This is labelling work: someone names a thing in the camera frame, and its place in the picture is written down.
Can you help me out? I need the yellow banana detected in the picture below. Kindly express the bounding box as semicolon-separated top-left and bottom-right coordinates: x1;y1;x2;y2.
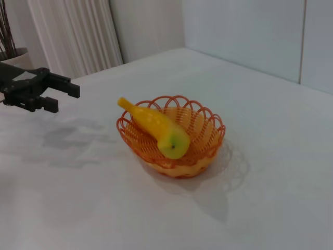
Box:
117;96;191;160

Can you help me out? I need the white pleated curtain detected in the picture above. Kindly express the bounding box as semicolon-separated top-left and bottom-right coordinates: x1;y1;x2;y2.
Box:
27;0;124;79

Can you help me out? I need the orange plastic wire basket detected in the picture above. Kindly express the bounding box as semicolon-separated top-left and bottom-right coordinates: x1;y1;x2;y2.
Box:
116;94;226;179

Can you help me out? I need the white plant pot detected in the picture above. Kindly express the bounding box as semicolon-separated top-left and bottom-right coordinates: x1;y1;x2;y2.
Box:
0;47;33;70

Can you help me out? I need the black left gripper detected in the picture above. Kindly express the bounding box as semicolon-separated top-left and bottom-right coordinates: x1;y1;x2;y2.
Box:
0;62;81;114

